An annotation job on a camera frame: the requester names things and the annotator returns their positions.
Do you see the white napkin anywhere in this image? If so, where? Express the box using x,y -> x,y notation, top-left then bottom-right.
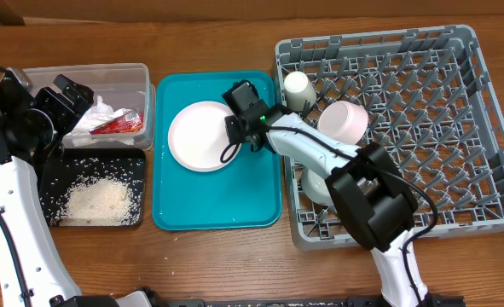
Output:
69,96 -> 130,136

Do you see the pink plate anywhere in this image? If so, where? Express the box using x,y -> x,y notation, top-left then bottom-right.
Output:
168,101 -> 240,172

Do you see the red snack wrapper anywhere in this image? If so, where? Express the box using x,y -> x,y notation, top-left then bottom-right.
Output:
90,111 -> 144,135

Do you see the small white cup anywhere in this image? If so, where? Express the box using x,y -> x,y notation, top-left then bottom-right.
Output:
283,71 -> 316,113

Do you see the white rice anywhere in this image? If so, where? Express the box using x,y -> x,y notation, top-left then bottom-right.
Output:
42,155 -> 146,227

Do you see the grey bowl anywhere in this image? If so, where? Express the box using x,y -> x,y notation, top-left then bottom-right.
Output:
301,168 -> 333,206

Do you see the small pink bowl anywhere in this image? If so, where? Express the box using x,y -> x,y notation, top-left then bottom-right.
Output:
317,101 -> 368,145

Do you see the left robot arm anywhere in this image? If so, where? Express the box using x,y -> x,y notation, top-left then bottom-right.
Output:
0,67 -> 160,307

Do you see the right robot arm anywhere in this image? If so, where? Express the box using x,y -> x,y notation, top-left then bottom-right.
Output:
225,101 -> 432,306

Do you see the clear plastic bin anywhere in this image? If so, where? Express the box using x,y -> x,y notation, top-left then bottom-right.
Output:
24,63 -> 155,150

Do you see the black plastic tray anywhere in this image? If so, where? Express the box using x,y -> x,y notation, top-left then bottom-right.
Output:
38,148 -> 147,228

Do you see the teal serving tray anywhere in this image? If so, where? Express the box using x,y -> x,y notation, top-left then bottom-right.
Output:
152,71 -> 282,231

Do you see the grey dish rack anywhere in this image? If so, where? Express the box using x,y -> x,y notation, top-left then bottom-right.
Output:
275,25 -> 504,237

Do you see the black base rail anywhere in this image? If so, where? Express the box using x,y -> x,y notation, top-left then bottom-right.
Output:
140,286 -> 466,307

